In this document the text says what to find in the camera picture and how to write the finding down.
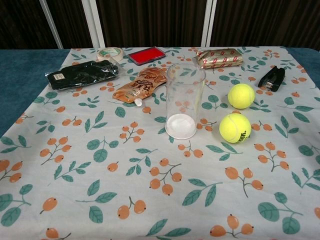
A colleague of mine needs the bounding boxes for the floral orange berry tablecloth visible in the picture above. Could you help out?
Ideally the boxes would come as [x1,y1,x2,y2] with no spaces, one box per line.
[0,46,320,240]

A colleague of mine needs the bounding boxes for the clear plastic cylinder container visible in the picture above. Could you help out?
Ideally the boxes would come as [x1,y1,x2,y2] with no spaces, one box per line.
[164,63,207,139]

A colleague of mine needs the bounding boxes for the red ink pad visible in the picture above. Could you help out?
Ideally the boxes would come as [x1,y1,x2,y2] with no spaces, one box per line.
[127,46,166,66]

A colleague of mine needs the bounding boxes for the black stapler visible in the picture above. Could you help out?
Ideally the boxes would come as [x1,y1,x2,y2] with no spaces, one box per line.
[257,65,286,92]

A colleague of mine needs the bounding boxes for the black gloves in plastic bag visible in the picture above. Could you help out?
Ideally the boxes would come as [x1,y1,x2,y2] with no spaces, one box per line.
[44,59,121,91]

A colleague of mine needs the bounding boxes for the white partition frame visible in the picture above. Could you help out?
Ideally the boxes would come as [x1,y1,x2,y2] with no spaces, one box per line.
[84,0,106,48]
[39,0,64,50]
[203,0,218,47]

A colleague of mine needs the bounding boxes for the orange spout pouch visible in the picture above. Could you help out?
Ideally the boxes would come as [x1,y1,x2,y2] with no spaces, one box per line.
[111,66,168,110]

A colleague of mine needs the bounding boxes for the roll of clear tape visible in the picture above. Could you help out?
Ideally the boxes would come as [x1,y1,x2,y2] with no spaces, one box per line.
[96,46,124,63]

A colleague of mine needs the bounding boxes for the gold foil snack package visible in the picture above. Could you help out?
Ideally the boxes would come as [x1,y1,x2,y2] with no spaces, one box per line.
[194,48,245,70]

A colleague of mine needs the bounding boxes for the yellow tennis ball black print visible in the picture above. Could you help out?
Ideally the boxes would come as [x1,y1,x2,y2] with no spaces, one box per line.
[219,113,252,144]

